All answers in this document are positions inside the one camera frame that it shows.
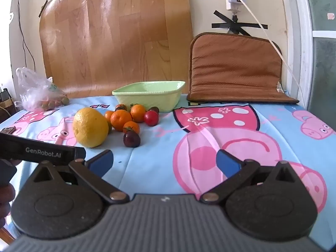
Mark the white window frame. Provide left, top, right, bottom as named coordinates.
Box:
left=286, top=0, right=336, bottom=111

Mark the white cable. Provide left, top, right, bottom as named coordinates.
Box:
left=228, top=0, right=307, bottom=108

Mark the light green bowl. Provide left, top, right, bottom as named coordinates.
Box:
left=112, top=81, right=186, bottom=113

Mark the thin black cable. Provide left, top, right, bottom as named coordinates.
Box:
left=14, top=0, right=36, bottom=71

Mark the clear plastic bag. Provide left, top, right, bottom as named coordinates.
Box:
left=14, top=67, right=70, bottom=111

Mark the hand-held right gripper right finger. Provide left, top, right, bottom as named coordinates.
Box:
left=200, top=149, right=302, bottom=205

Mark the red tomato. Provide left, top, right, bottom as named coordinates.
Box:
left=143, top=110, right=159, bottom=127

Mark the person's left hand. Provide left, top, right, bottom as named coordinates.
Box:
left=0, top=184, right=16, bottom=229

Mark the large yellow citrus fruit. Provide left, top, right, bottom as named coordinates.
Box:
left=73, top=108, right=109, bottom=148

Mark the black tape strip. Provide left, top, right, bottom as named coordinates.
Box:
left=212, top=22, right=268, bottom=30
left=214, top=10, right=251, bottom=36

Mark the brown seat cushion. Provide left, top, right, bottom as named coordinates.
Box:
left=187, top=32, right=300, bottom=104

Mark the small orange tomato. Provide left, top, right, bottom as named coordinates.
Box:
left=104, top=110, right=115, bottom=126

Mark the cartoon pig printed blanket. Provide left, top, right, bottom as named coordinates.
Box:
left=0, top=93, right=336, bottom=242

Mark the wood-grain sheet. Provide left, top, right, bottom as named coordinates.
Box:
left=39, top=0, right=194, bottom=99

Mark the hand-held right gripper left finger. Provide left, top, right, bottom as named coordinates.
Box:
left=29, top=150, right=130, bottom=205

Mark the dark box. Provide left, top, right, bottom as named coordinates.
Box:
left=0, top=88, right=13, bottom=116

